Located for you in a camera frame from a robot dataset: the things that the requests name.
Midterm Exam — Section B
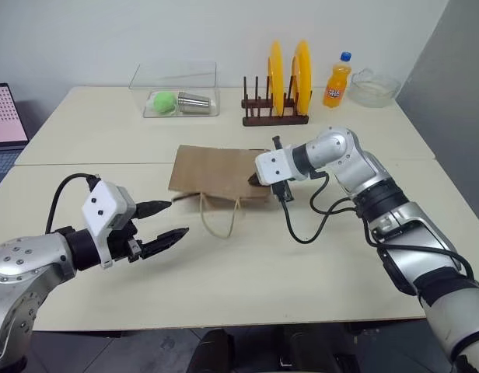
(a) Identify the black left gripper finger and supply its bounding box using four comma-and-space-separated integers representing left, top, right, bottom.
139, 227, 191, 260
135, 200, 174, 220

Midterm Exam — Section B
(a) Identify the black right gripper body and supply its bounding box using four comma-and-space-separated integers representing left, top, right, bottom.
270, 134, 295, 203

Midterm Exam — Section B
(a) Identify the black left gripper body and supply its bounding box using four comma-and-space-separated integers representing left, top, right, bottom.
106, 218, 145, 264

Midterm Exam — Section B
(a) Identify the brown paper bag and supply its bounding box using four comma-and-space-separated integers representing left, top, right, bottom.
168, 144, 274, 239

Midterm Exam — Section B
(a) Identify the dark wooden plate rack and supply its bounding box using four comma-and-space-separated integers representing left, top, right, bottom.
240, 75, 311, 127

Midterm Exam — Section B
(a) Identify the steel cup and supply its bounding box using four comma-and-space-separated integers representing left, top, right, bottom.
177, 91, 214, 114

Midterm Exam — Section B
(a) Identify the yellow plate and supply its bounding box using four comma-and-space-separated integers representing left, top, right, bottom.
267, 39, 285, 117
291, 39, 313, 117

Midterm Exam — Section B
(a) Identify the green ball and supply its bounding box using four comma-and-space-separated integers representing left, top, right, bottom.
152, 90, 178, 115

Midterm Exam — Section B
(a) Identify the orange soda bottle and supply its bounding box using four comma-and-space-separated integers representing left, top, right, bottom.
322, 51, 353, 110

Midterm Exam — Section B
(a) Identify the dark rounded shape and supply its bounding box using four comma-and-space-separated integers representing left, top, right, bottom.
189, 327, 236, 373

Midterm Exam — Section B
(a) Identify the clear plastic box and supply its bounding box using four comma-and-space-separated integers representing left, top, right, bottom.
128, 61, 222, 119

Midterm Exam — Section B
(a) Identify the clear glass bowl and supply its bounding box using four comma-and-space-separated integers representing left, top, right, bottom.
347, 67, 402, 109

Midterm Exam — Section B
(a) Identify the laptop computer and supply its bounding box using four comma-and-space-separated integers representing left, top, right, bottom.
0, 82, 31, 196

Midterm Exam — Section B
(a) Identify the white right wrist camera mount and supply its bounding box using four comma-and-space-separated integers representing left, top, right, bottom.
254, 145, 299, 188

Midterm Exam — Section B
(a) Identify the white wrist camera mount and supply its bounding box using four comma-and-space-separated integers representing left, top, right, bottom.
254, 145, 299, 188
80, 179, 138, 270

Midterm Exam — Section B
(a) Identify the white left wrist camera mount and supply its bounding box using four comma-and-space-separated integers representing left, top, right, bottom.
80, 179, 138, 270

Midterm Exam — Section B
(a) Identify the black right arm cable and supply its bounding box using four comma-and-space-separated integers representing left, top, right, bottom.
280, 169, 476, 281

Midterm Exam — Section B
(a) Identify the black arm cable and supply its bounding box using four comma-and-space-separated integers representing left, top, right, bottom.
44, 173, 100, 235
280, 169, 476, 281

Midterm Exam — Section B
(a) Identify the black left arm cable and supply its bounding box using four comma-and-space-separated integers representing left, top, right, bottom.
44, 173, 100, 235

